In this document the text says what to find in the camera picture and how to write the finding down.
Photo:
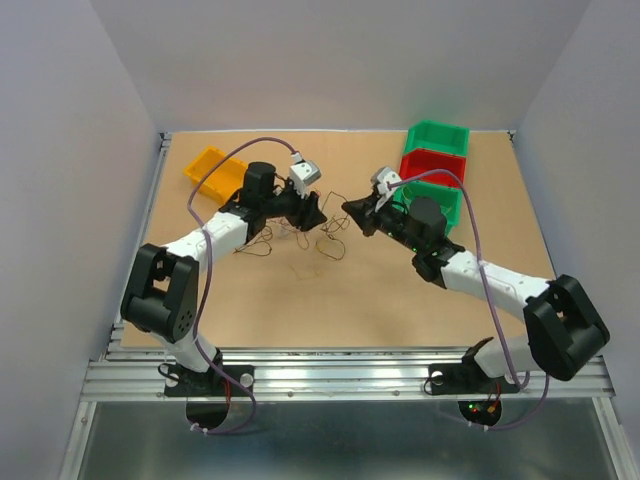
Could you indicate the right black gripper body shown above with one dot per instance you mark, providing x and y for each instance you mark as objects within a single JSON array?
[{"x": 391, "y": 221}]

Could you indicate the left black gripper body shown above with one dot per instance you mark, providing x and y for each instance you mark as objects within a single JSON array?
[{"x": 287, "y": 204}]

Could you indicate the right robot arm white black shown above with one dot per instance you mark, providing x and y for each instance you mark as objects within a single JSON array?
[{"x": 564, "y": 331}]

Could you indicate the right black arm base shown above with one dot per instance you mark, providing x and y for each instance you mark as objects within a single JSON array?
[{"x": 462, "y": 379}]

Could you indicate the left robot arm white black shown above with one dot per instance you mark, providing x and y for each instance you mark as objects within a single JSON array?
[{"x": 161, "y": 296}]

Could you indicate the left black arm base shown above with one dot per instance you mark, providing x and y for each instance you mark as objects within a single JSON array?
[{"x": 182, "y": 383}]

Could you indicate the near green plastic bin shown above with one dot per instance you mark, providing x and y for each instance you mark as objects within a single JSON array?
[{"x": 449, "y": 199}]

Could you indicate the green plastic bin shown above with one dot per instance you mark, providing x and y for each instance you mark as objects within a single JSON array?
[
  {"x": 449, "y": 199},
  {"x": 440, "y": 137}
]

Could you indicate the red plastic bin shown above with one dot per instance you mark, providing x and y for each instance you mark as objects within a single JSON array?
[{"x": 421, "y": 160}]

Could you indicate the yellow plastic bin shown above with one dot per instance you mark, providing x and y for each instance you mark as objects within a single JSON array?
[{"x": 222, "y": 183}]

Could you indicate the far green plastic bin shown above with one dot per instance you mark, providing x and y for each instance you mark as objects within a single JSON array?
[{"x": 440, "y": 137}]

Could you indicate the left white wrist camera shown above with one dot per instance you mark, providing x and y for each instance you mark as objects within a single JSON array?
[{"x": 304, "y": 174}]

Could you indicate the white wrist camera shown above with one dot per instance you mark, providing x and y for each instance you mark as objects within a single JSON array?
[
  {"x": 383, "y": 186},
  {"x": 304, "y": 174}
]

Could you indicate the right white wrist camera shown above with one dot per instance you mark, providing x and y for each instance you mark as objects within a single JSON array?
[{"x": 383, "y": 186}]

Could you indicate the aluminium mounting rail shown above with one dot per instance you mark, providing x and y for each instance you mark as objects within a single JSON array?
[{"x": 281, "y": 376}]

